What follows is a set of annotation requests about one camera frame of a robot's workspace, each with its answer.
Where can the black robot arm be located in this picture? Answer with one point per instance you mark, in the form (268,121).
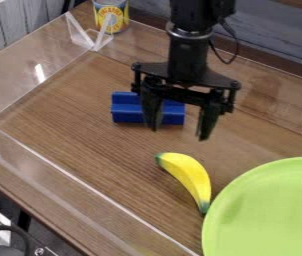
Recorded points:
(183,79)

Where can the clear acrylic corner bracket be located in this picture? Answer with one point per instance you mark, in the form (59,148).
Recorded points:
(93,39)

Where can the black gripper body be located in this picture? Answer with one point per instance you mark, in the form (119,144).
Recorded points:
(210,87)

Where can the clear acrylic barrier wall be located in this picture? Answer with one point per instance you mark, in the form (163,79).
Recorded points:
(82,172)

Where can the blue plastic block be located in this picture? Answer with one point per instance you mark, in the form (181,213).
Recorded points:
(126,109)

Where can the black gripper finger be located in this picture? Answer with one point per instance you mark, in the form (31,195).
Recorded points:
(209,115)
(151,100)

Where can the yellow toy banana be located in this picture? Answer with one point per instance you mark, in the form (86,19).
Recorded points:
(190,173)

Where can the green plate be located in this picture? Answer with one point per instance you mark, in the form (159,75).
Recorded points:
(254,219)

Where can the yellow labelled tin can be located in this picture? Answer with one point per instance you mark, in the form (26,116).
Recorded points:
(117,11)

